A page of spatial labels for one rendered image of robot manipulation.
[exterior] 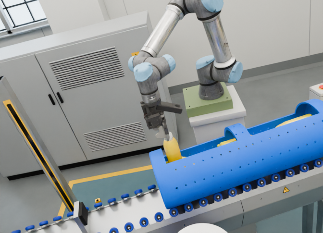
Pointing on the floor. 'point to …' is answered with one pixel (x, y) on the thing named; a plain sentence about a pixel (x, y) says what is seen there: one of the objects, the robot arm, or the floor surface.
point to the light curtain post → (35, 143)
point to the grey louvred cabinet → (80, 96)
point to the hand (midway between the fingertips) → (167, 135)
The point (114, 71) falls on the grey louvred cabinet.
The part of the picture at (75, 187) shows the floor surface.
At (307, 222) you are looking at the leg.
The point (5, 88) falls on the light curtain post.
